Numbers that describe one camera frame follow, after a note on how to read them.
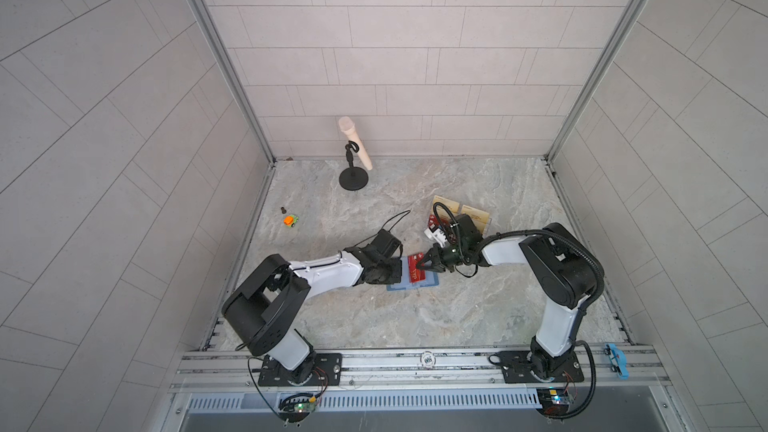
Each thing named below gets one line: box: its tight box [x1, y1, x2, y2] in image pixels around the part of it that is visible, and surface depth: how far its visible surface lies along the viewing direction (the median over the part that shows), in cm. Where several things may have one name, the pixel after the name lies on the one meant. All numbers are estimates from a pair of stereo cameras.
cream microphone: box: [338, 116, 372, 171], surface depth 93 cm
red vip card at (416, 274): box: [408, 252, 426, 283], surface depth 88 cm
